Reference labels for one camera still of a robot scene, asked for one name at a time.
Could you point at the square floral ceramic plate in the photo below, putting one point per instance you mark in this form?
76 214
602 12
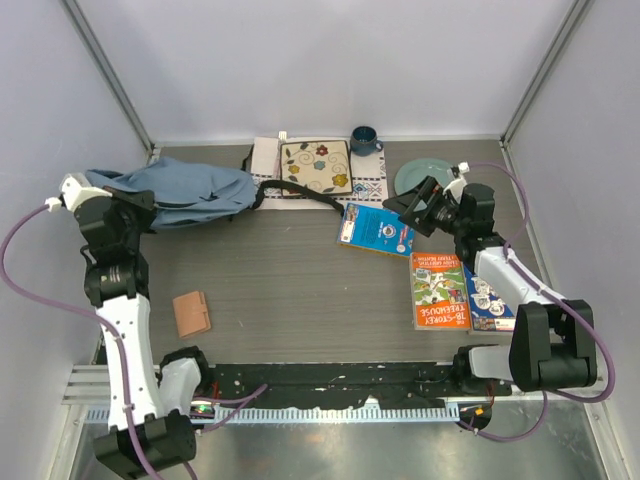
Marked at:
323 166

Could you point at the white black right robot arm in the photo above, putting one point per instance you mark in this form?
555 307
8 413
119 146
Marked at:
552 347

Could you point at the orange treehouse paperback book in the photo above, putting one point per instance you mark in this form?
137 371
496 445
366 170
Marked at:
439 293

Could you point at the tan leather wallet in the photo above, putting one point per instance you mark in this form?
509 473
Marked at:
191 314

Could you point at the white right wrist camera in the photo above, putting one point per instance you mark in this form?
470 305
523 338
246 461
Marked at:
457 180

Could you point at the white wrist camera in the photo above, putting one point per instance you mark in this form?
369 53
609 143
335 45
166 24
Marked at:
75 189
457 180

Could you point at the round teal ceramic plate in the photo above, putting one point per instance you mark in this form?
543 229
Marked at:
415 171

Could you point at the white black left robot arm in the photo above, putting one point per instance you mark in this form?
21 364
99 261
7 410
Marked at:
149 425

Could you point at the light blue fabric backpack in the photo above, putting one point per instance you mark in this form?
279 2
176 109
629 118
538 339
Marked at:
189 194

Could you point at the white slotted cable duct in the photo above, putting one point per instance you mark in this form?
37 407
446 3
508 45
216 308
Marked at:
370 412

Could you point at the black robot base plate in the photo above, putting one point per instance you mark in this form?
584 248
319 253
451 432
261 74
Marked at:
338 386

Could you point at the bright blue paperback book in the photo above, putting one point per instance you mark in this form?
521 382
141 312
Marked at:
376 230

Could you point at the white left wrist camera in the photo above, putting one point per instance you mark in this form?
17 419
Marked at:
75 189

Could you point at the dark blue cartoon book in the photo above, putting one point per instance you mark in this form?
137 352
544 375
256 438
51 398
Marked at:
489 313

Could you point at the dark blue ceramic mug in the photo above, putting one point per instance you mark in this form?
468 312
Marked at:
364 141

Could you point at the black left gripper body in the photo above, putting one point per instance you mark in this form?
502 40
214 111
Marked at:
137 215

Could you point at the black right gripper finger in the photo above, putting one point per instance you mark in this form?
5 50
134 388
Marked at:
418 221
410 200

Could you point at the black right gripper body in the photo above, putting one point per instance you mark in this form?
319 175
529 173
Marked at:
439 213

